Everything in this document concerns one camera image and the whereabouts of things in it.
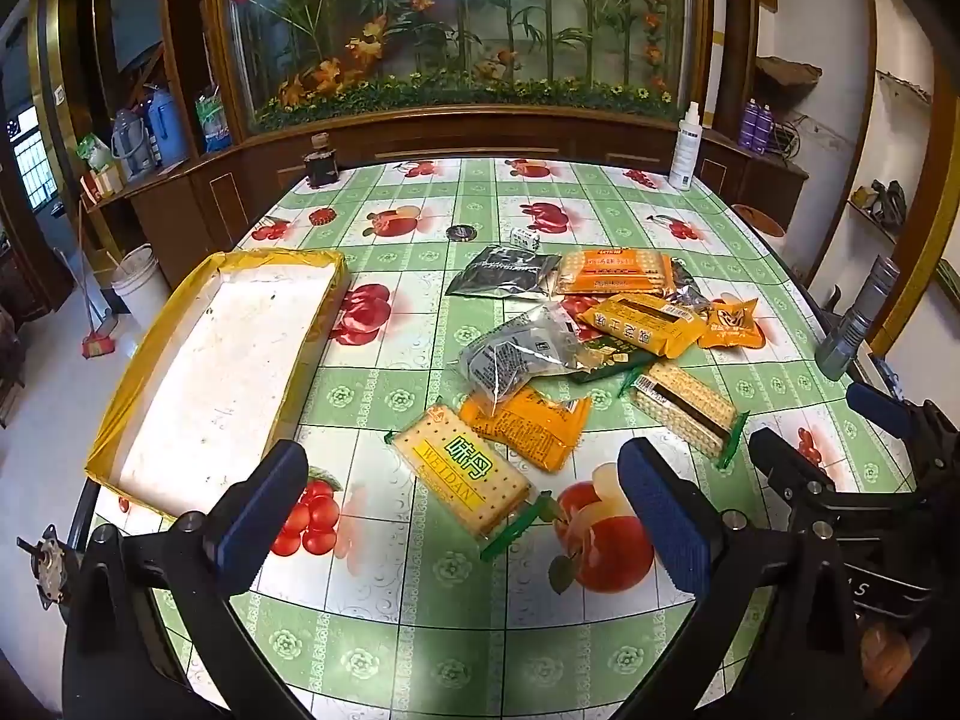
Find grey thermos flask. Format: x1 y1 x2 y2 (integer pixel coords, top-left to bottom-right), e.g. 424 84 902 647
111 109 155 179

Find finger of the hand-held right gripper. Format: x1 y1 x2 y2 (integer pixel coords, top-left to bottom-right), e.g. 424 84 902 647
748 427 927 515
846 381 960 466

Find blue thermos flask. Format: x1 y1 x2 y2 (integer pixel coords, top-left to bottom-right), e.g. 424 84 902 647
144 86 188 166

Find dark silver foil packet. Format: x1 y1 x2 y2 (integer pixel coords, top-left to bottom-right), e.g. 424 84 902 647
444 244 562 297

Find glass flower display cabinet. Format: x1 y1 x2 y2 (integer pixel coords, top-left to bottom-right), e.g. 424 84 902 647
202 0 713 140

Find barred window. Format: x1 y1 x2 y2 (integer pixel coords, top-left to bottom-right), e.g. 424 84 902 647
7 106 61 215

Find wooden root carving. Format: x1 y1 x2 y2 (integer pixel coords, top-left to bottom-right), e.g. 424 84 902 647
754 56 818 98

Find silver flashlight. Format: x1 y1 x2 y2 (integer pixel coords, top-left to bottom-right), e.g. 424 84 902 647
814 255 901 382

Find orange packet with dark window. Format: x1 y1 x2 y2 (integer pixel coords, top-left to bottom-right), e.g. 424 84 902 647
581 292 710 357

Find wooden sideboard cabinet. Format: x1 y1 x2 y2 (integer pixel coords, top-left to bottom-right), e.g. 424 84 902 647
79 109 811 271

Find clear grey snack packet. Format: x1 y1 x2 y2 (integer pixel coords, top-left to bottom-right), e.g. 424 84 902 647
450 304 601 402

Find red broom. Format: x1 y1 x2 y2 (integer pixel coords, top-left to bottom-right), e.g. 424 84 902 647
75 199 119 359

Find dark shoes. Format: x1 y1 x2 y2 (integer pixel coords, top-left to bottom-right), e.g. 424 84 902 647
851 180 908 222

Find yellow cardboard tray box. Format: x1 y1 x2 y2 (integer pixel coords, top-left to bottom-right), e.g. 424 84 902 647
84 246 352 522

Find orange soda cracker pack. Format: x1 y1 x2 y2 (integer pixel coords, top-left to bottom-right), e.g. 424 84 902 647
555 247 676 297

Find dark glass jar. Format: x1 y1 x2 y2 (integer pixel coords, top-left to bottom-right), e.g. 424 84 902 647
302 133 340 190

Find plain orange snack packet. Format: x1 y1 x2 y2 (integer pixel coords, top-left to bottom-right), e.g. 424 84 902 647
457 382 593 473

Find round brown stool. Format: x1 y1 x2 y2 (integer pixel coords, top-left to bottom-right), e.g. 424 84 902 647
731 204 787 237

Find green and white bag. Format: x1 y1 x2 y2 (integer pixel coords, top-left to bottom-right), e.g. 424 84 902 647
77 133 113 173

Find white plastic bucket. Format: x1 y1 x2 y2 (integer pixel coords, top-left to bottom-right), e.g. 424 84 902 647
111 244 172 323

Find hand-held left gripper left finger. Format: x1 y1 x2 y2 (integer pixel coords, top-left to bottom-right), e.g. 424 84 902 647
64 439 310 720

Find dark green snack packet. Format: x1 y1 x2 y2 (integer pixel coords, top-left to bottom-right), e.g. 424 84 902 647
570 334 653 383

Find crinkled silver snack packet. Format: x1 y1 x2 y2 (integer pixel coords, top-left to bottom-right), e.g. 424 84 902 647
667 259 713 316

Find small metal fitting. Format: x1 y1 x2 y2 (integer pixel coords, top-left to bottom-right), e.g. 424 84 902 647
19 525 72 608

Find sandwich cracker pack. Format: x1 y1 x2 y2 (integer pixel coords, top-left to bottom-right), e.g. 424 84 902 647
619 360 749 470

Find person's right hand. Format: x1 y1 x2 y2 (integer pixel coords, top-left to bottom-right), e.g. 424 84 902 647
859 615 935 691

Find white spray bottle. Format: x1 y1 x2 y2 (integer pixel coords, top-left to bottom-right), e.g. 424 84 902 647
669 101 702 192

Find green fruit-print tablecloth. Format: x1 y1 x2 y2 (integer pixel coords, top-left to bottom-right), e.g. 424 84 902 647
79 156 912 720

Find orange cartoon snack packet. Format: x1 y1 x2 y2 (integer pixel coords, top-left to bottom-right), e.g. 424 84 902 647
697 296 767 350

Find orange carton box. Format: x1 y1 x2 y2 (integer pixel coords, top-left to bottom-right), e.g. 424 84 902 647
79 165 125 203

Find yellow cracker pack green ends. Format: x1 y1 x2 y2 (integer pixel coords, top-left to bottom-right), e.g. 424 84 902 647
384 403 560 560

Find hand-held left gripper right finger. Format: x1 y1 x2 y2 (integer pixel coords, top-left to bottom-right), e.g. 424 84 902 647
617 436 863 720

